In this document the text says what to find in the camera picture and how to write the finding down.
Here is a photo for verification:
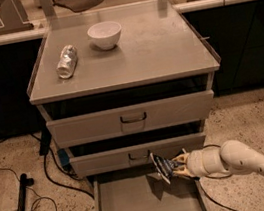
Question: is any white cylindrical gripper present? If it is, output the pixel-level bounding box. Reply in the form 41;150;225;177
173;146;230;179

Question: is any blue chip bag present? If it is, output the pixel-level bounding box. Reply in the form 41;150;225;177
150;153;184;184

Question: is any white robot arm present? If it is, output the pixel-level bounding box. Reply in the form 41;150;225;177
173;140;264;178

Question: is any middle grey drawer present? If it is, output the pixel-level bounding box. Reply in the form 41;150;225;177
70;133;206;177

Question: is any grey drawer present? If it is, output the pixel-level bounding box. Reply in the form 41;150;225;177
46;90;214;148
92;165;209;211
70;133;206;177

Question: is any bottom grey drawer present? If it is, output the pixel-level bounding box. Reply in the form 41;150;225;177
92;165;209;211

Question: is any top grey drawer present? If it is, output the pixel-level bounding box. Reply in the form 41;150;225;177
46;90;214;148

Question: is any grey drawer cabinet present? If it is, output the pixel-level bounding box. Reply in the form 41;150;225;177
14;0;248;211

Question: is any black power adapter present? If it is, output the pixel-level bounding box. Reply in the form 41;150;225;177
39;127;52;156

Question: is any white ceramic bowl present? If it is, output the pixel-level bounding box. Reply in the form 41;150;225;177
87;21;122;50

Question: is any black cable right side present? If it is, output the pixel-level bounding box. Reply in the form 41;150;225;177
191;139;248;211

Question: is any black floor cable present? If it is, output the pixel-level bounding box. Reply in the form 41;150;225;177
29;125;96;208

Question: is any white horizontal rail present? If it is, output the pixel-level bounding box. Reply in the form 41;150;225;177
0;0;255;45

